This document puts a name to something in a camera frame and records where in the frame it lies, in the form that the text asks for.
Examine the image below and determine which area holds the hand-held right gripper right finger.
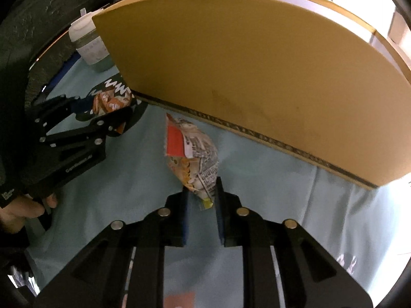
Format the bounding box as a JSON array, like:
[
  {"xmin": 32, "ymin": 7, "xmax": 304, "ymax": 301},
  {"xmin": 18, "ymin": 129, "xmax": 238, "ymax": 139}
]
[{"xmin": 216, "ymin": 176, "xmax": 375, "ymax": 308}]

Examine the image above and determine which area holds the yellow cardboard box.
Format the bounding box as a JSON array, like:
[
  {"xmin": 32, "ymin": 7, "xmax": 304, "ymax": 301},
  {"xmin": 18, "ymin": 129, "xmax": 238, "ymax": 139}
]
[{"xmin": 91, "ymin": 0, "xmax": 411, "ymax": 190}]

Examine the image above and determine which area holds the dark carved wooden screen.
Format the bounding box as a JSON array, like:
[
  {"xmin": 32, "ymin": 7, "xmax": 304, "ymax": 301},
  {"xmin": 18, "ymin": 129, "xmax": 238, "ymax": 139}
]
[{"xmin": 0, "ymin": 0, "xmax": 208, "ymax": 110}]

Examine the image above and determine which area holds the teal printed cloth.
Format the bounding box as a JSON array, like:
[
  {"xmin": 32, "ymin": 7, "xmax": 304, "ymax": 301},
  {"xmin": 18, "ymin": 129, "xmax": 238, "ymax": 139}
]
[{"xmin": 24, "ymin": 51, "xmax": 399, "ymax": 308}]

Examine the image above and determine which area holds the white cup with straw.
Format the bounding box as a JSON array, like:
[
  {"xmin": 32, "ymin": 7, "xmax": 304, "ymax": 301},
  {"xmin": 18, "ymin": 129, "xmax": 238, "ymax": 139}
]
[{"xmin": 68, "ymin": 8, "xmax": 113, "ymax": 71}]

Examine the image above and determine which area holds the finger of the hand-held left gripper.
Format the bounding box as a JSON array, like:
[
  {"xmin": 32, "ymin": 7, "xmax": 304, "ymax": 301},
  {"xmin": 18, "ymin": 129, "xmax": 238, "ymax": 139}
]
[
  {"xmin": 40, "ymin": 106, "xmax": 134, "ymax": 147},
  {"xmin": 31, "ymin": 94, "xmax": 94, "ymax": 129}
]

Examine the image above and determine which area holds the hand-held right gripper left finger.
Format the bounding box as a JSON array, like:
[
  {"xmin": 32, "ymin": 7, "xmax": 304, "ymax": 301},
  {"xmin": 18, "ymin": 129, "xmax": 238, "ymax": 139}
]
[{"xmin": 32, "ymin": 189, "xmax": 190, "ymax": 308}]

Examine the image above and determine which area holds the person's left hand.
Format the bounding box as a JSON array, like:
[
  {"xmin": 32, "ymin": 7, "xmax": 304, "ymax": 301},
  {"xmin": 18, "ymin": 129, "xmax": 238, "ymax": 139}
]
[{"xmin": 0, "ymin": 192, "xmax": 59, "ymax": 235}]

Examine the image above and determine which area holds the person's left forearm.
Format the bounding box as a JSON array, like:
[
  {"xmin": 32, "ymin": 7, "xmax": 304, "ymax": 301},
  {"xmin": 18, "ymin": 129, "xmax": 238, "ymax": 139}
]
[{"xmin": 0, "ymin": 148, "xmax": 33, "ymax": 210}]

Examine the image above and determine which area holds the orange snack packet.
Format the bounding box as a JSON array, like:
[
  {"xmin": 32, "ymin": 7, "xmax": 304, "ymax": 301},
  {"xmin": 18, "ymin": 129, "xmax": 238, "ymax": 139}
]
[{"xmin": 91, "ymin": 88, "xmax": 132, "ymax": 134}]

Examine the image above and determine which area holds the red and white snack packet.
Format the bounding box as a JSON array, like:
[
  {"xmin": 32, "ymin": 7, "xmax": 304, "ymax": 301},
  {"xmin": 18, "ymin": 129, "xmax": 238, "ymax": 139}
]
[{"xmin": 164, "ymin": 112, "xmax": 221, "ymax": 212}]

